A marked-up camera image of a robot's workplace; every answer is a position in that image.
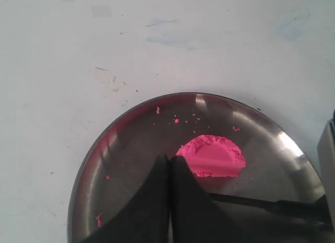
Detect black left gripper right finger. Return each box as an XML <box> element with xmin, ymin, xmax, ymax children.
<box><xmin>170</xmin><ymin>156</ymin><xmax>288</xmax><ymax>243</ymax></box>

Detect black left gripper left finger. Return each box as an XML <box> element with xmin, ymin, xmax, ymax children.
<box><xmin>81</xmin><ymin>156</ymin><xmax>170</xmax><ymax>242</ymax></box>

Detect round steel plate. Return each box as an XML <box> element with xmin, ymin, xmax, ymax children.
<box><xmin>68</xmin><ymin>93</ymin><xmax>325</xmax><ymax>242</ymax></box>

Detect black knife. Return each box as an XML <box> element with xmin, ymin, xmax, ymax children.
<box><xmin>208</xmin><ymin>193</ymin><xmax>320</xmax><ymax>222</ymax></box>

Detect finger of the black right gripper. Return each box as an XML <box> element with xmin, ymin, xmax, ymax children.
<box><xmin>313</xmin><ymin>194</ymin><xmax>334</xmax><ymax>233</ymax></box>

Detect pink sand mound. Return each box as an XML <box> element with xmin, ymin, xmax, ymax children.
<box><xmin>176</xmin><ymin>135</ymin><xmax>247</xmax><ymax>178</ymax></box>

